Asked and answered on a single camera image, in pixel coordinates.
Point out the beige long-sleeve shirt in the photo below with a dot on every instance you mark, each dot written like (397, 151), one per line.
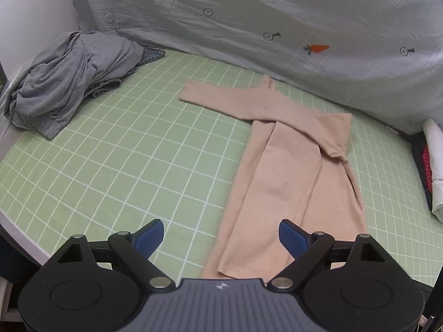
(294, 167)

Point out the green grid mat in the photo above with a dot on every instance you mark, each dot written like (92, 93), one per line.
(139, 153)

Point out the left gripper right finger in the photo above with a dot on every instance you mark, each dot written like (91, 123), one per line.
(311, 254)

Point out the red knit garment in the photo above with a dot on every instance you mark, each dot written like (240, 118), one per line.
(427, 168)

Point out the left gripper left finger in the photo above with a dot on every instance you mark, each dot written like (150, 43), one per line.
(133, 250)

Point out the grey garment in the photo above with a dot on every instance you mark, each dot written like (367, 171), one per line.
(45, 96)

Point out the white folded cloth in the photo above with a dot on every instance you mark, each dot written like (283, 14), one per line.
(434, 140)

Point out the denim garment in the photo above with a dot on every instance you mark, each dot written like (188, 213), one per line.
(99, 88)

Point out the grey carrot-print sheet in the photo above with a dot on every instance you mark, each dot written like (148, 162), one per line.
(383, 57)

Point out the blue checkered cloth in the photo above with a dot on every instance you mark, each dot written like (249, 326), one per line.
(151, 54)

